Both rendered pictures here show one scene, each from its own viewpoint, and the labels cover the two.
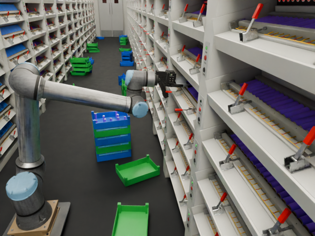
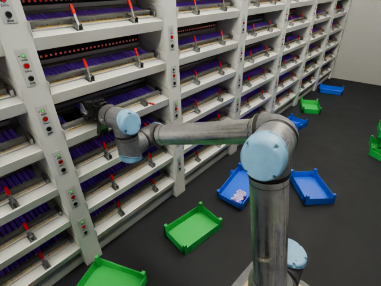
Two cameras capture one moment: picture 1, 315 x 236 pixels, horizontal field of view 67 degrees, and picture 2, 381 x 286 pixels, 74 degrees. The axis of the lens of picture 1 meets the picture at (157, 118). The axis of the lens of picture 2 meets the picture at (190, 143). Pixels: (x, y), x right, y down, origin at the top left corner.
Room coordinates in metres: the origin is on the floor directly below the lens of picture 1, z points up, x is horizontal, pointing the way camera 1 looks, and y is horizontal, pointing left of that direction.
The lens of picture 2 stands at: (1.68, 0.98, 1.28)
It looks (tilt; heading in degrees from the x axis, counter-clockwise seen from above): 31 degrees down; 231
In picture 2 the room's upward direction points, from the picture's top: 2 degrees counter-clockwise
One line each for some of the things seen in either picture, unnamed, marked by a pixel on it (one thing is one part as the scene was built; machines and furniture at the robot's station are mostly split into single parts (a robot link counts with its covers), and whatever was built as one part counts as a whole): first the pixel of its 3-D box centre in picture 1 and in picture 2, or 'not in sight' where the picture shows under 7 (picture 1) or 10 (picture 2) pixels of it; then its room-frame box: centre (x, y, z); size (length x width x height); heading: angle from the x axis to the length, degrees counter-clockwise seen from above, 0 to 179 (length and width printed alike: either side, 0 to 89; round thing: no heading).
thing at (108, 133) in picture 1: (111, 126); not in sight; (1.84, 0.40, 0.28); 0.30 x 0.20 x 0.08; 109
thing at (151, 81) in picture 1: (151, 78); (109, 116); (1.34, 0.04, 0.85); 0.10 x 0.05 x 0.09; 9
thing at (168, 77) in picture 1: (165, 78); (99, 110); (1.35, -0.04, 0.85); 0.12 x 0.08 x 0.09; 99
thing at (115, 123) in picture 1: (110, 117); not in sight; (1.84, 0.40, 0.36); 0.30 x 0.20 x 0.08; 109
